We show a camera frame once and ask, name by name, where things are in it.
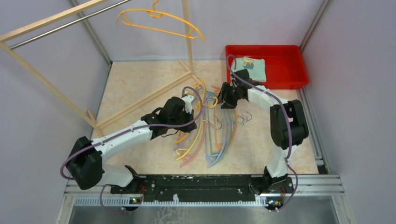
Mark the aluminium frame rail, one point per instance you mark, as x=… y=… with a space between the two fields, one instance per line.
x=318 y=185

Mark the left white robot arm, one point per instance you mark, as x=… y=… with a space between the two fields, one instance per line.
x=87 y=159

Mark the white cable duct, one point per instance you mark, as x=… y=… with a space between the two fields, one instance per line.
x=125 y=201

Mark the green wire hanger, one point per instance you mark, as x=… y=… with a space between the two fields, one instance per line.
x=211 y=153

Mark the light green folded garment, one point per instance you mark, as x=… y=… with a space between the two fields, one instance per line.
x=255 y=67

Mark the pink wire hanger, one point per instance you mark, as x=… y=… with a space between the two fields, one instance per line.
x=195 y=151

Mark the yellow wire hanger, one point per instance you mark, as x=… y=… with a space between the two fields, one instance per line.
x=182 y=153

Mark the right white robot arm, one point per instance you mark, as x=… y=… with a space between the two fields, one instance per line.
x=288 y=126

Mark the metal hanging rod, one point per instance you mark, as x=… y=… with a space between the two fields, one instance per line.
x=71 y=23

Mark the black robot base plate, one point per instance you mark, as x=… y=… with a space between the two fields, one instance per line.
x=204 y=188

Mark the red plastic bin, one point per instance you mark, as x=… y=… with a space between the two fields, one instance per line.
x=285 y=67

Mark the blue wire hanger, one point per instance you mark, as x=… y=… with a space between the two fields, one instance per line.
x=221 y=126

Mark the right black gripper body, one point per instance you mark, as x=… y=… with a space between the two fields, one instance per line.
x=230 y=94

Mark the orange plastic hanger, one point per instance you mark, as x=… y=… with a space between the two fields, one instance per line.
x=160 y=21
x=200 y=87

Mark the wooden clothes rack frame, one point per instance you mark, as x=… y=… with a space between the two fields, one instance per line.
x=68 y=59

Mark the orange wire hanger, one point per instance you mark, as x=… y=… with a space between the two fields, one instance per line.
x=232 y=120

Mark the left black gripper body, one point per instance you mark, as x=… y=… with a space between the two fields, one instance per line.
x=184 y=117

